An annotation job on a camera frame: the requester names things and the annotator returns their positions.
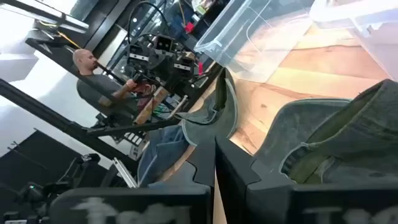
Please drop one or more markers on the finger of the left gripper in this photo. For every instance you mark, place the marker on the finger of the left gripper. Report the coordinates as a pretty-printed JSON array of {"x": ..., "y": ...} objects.
[
  {"x": 168, "y": 63},
  {"x": 155, "y": 60}
]

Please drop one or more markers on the clear plastic storage bin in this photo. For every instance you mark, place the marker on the clear plastic storage bin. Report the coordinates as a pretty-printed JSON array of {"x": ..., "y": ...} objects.
[
  {"x": 248, "y": 37},
  {"x": 379, "y": 37}
]

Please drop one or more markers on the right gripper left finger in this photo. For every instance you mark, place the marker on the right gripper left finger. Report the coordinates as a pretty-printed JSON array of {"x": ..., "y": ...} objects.
[{"x": 199, "y": 205}]

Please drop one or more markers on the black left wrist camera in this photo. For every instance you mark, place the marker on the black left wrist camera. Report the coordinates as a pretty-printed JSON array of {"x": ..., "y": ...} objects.
[{"x": 164, "y": 43}]

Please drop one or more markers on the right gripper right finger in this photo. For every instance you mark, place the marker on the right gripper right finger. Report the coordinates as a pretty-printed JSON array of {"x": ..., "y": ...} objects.
[{"x": 236, "y": 193}]

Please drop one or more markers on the dark blue baseball cap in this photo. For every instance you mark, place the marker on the dark blue baseball cap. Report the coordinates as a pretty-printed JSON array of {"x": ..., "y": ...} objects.
[{"x": 164, "y": 152}]

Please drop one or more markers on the person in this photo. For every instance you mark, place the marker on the person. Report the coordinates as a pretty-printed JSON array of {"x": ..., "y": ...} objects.
[{"x": 96, "y": 87}]

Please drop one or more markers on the black aluminium frame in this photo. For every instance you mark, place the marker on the black aluminium frame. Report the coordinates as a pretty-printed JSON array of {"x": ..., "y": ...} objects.
[{"x": 46, "y": 115}]

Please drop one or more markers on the wooden plank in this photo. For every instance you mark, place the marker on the wooden plank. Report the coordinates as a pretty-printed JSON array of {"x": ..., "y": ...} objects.
[{"x": 150, "y": 107}]

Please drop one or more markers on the dark green baseball cap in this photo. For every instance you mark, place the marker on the dark green baseball cap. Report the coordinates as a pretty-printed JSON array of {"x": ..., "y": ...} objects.
[
  {"x": 342, "y": 140},
  {"x": 224, "y": 118}
]

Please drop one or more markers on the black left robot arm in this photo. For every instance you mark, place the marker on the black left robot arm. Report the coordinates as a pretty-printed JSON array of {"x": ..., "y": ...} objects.
[{"x": 171, "y": 81}]

